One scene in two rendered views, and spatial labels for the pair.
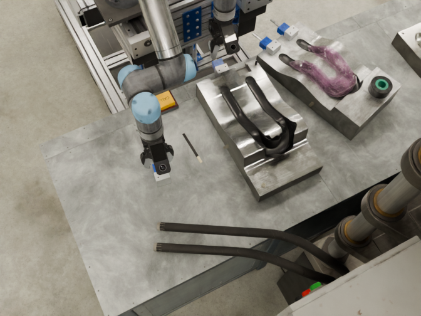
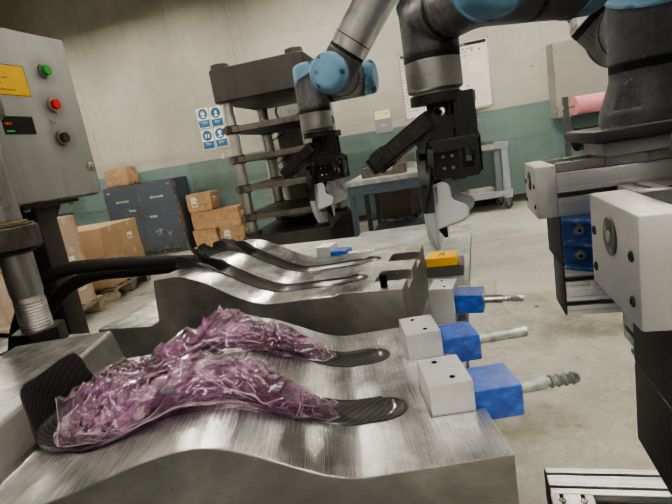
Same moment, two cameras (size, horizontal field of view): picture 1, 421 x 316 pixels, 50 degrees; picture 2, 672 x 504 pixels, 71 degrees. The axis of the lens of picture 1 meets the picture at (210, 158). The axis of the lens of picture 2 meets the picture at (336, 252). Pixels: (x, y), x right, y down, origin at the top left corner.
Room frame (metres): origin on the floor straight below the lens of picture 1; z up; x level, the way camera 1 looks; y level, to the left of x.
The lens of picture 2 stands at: (1.48, -0.62, 1.07)
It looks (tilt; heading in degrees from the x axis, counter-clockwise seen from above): 12 degrees down; 137
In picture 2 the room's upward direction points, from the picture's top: 10 degrees counter-clockwise
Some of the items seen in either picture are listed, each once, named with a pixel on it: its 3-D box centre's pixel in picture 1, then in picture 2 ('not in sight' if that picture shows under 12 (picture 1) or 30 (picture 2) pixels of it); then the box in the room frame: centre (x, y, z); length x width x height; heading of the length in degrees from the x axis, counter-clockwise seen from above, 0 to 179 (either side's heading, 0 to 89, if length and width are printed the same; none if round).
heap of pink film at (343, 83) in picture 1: (326, 67); (197, 366); (1.07, -0.43, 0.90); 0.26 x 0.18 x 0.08; 46
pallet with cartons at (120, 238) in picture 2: not in sight; (74, 264); (-4.15, 0.83, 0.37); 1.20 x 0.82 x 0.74; 42
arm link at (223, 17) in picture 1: (223, 10); (434, 78); (1.11, -0.03, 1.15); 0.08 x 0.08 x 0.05
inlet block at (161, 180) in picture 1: (158, 166); (345, 254); (0.66, 0.19, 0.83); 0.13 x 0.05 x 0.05; 21
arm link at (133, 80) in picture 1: (140, 84); (350, 79); (0.74, 0.21, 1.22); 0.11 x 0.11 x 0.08; 27
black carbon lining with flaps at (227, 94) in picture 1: (259, 113); (270, 261); (0.85, -0.17, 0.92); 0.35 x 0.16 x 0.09; 29
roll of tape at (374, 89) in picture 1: (380, 86); not in sight; (0.97, -0.62, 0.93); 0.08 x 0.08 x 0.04
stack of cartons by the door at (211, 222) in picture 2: not in sight; (219, 216); (-5.02, 3.19, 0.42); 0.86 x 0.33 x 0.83; 34
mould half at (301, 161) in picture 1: (257, 123); (269, 288); (0.83, -0.17, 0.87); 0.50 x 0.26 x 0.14; 29
